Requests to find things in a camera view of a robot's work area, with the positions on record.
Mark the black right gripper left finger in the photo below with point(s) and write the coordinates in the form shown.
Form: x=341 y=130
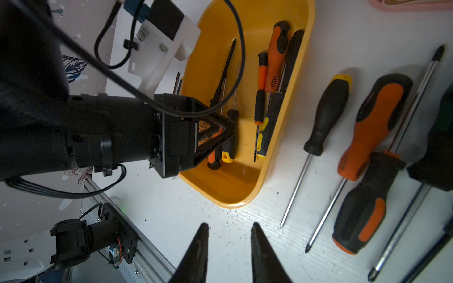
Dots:
x=194 y=265

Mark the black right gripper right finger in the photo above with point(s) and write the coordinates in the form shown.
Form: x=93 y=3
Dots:
x=266 y=267

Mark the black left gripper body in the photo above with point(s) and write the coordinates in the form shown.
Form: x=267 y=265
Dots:
x=182 y=143

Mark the yellow storage box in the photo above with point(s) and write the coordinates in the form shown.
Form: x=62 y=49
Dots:
x=236 y=184

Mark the small orange black screwdriver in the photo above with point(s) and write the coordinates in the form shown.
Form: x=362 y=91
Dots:
x=364 y=207

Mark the deli black yellow screwdriver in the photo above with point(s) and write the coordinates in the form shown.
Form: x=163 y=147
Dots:
x=329 y=110

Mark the green black screwdriver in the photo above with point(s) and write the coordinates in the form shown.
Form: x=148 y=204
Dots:
x=435 y=169

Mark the orange black large screwdriver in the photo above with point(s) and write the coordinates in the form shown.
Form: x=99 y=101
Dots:
x=376 y=117

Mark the wooden handle black screwdriver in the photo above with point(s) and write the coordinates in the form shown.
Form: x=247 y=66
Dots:
x=216 y=98

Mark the orange black medium screwdriver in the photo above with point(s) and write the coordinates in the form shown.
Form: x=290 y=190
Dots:
x=277 y=51

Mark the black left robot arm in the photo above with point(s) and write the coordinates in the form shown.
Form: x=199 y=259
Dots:
x=45 y=129

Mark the short black yellow screwdriver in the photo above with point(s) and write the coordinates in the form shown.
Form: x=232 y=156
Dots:
x=268 y=126

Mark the black ribbed screwdriver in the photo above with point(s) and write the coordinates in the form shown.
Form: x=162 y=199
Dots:
x=292 y=54

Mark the pink tray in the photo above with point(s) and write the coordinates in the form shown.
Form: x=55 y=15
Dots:
x=412 y=6

